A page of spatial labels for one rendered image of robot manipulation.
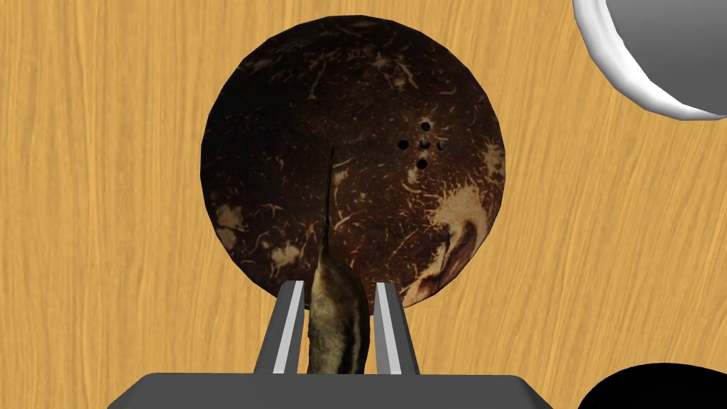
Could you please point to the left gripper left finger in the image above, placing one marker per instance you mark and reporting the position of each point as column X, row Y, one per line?
column 287, row 335

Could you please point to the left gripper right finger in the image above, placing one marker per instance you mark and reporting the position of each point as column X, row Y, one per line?
column 392, row 335

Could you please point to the brown pointed banana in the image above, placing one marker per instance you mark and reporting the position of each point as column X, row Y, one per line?
column 336, row 329

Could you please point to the dark brown round plate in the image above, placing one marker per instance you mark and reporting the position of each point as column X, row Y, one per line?
column 352, row 142

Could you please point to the black round object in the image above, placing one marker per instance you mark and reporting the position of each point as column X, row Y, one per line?
column 664, row 389

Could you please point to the white bowl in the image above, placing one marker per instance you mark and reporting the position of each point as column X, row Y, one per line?
column 653, row 51

